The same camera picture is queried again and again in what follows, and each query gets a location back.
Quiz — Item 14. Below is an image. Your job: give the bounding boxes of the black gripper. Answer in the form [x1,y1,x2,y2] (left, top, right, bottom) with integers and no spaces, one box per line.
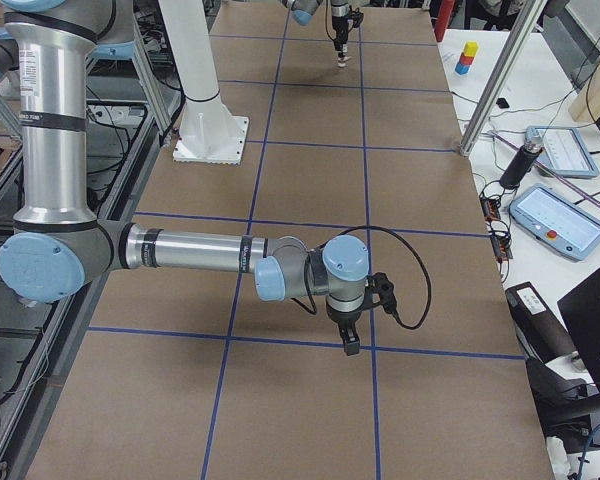
[331,14,349,53]
[326,302,362,356]

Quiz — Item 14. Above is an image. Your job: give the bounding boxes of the white PPR valve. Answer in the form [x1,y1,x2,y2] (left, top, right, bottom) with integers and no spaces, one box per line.
[337,50,350,68]

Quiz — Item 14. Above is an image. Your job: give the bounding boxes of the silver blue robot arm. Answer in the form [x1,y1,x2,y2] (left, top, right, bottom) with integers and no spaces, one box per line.
[0,1,369,355]
[279,0,357,61]

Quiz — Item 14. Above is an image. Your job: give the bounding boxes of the stacked colour blocks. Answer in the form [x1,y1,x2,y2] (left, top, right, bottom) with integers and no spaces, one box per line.
[454,41,479,75]

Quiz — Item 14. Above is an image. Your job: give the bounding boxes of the small black square object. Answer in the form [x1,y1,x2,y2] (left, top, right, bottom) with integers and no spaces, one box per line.
[496,97,510,109]

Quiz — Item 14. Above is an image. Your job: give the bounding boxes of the orange circuit board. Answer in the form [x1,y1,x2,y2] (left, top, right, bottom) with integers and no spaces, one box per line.
[480,197,501,221]

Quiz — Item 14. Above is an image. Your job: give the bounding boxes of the black box with label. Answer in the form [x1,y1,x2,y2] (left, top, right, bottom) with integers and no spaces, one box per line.
[505,282,576,363]

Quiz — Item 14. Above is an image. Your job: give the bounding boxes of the black cylinder tool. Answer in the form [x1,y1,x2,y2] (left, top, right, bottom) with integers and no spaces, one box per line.
[499,141,543,190]

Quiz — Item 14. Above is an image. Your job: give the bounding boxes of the near teach pendant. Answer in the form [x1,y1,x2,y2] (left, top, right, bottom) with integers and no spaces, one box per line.
[509,184,600,261]

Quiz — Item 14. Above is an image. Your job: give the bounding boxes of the teach pendant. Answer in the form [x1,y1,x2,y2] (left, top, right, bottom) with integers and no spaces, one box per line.
[525,126,600,179]
[509,184,600,261]

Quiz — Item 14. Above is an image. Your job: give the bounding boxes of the black monitor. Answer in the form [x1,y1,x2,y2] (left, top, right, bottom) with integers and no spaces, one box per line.
[558,267,600,385]

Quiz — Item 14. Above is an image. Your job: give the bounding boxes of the far teach pendant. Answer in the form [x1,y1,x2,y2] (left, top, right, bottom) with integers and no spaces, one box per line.
[525,126,600,179]

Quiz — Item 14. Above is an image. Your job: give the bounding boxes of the wooden board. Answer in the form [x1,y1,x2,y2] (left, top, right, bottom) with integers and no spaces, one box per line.
[568,63,600,122]

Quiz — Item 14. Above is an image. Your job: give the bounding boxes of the black camera cable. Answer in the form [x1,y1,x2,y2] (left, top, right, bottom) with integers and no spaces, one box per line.
[288,225,433,330]

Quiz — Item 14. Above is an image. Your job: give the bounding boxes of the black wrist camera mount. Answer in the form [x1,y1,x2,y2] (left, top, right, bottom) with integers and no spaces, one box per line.
[367,272,398,316]

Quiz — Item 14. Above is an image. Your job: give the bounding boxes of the white pedestal column base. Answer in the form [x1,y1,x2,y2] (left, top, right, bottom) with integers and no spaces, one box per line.
[159,0,249,164]

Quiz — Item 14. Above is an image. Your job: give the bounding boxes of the aluminium frame post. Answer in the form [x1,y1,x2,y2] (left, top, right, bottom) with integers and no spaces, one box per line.
[458,0,548,158]

